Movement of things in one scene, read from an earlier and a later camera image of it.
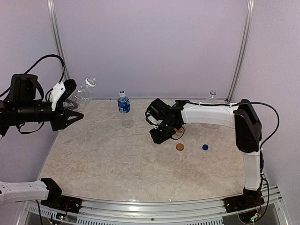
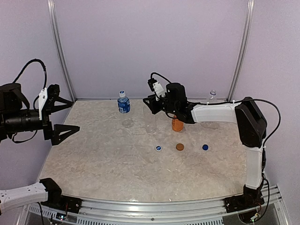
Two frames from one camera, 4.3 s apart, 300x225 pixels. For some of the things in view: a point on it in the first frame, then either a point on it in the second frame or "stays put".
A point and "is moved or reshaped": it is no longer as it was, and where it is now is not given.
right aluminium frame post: [245, 49] stays put
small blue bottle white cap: [123, 102] stays put
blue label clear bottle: [213, 95] stays put
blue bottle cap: [205, 147] stays put
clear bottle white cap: [82, 95] is moved or reshaped
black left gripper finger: [67, 113] to [61, 132]
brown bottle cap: [179, 146] stays put
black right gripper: [158, 138] to [152, 105]
